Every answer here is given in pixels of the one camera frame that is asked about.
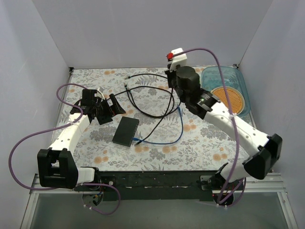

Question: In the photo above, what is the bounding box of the short black cable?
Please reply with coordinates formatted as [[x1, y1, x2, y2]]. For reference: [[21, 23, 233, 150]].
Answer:
[[134, 90, 174, 145]]

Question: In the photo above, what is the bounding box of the black network switch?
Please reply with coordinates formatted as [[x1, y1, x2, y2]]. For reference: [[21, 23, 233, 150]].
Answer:
[[112, 117, 139, 147]]

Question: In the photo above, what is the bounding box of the blue ethernet cable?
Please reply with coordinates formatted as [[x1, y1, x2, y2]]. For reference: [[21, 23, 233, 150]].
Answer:
[[132, 106, 185, 146]]

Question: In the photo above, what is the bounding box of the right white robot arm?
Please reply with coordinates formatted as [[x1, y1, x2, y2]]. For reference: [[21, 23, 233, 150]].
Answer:
[[165, 66, 283, 190]]

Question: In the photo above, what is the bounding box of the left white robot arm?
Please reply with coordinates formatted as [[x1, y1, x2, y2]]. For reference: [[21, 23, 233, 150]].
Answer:
[[37, 89, 125, 191]]

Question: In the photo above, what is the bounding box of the teal plastic bin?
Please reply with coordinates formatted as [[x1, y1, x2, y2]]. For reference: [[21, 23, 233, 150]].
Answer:
[[202, 66, 251, 117]]

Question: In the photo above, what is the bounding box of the floral table mat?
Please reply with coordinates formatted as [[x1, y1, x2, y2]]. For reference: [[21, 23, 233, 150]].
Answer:
[[60, 68, 248, 171]]

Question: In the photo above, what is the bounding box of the orange woven plate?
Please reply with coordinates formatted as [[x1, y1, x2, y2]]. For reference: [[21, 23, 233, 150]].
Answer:
[[211, 86, 244, 115]]

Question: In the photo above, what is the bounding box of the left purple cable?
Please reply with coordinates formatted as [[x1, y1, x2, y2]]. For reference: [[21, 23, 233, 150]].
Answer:
[[8, 84, 122, 216]]

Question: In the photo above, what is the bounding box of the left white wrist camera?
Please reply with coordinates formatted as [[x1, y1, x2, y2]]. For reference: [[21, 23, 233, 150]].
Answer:
[[95, 88, 105, 100]]

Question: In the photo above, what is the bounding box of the long black cable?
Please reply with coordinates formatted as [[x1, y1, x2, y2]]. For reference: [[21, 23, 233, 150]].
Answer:
[[112, 73, 182, 119]]

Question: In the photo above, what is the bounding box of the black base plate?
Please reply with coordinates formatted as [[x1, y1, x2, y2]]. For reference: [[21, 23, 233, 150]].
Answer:
[[75, 170, 225, 201]]

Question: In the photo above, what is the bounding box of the aluminium rail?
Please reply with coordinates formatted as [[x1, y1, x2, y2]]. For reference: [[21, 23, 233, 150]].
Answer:
[[30, 173, 287, 194]]

